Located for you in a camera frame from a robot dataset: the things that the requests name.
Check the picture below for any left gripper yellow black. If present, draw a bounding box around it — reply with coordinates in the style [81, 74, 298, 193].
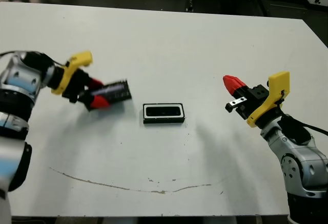
[51, 51, 113, 111]

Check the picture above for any black box base white liner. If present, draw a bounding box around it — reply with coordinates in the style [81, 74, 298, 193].
[142, 103, 186, 125]

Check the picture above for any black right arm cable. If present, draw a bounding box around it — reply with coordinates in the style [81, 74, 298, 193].
[281, 113, 328, 134]

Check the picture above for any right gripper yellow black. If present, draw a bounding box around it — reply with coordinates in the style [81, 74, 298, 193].
[222, 71, 291, 129]

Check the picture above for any black camera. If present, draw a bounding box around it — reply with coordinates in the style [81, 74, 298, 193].
[146, 107, 181, 117]

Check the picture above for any glossy black box lid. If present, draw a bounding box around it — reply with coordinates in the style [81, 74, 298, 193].
[88, 79, 133, 107]

